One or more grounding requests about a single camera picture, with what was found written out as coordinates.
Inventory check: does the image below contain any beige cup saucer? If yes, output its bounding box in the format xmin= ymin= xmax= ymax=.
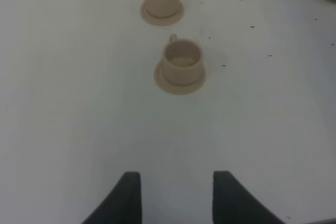
xmin=154 ymin=61 xmax=206 ymax=95
xmin=140 ymin=1 xmax=184 ymax=26

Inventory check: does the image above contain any near beige teacup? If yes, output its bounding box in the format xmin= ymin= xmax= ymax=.
xmin=162 ymin=34 xmax=204 ymax=86

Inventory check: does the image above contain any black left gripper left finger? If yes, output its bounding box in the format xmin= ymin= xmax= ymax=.
xmin=83 ymin=172 xmax=142 ymax=224

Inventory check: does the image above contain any far beige cup saucer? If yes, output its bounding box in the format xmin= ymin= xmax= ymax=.
xmin=140 ymin=1 xmax=184 ymax=26

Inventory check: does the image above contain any near beige cup saucer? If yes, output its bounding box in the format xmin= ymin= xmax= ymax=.
xmin=154 ymin=61 xmax=206 ymax=95

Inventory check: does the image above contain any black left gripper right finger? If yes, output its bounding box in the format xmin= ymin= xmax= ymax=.
xmin=212 ymin=171 xmax=283 ymax=224

